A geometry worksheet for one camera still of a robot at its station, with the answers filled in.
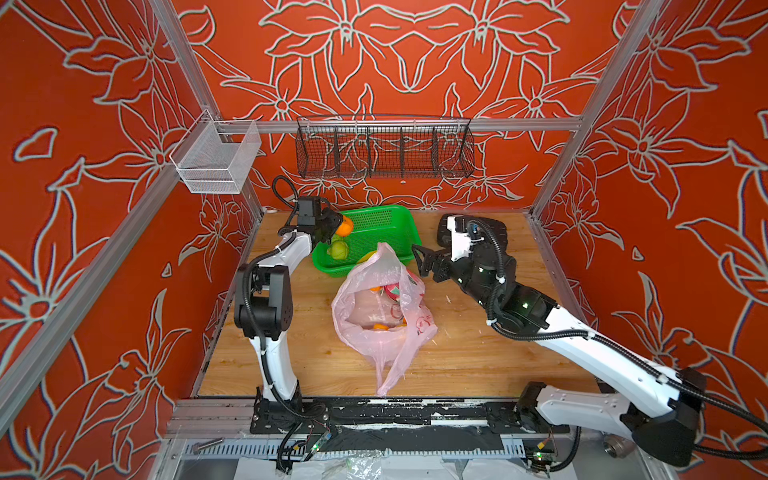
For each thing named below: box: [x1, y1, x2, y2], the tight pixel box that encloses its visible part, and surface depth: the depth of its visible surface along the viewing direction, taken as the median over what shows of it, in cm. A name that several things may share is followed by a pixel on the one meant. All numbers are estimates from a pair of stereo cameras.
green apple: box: [327, 240, 349, 260], surface depth 103 cm
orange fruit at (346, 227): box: [336, 216, 354, 237], surface depth 97 cm
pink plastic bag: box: [332, 242, 438, 397], surface depth 80 cm
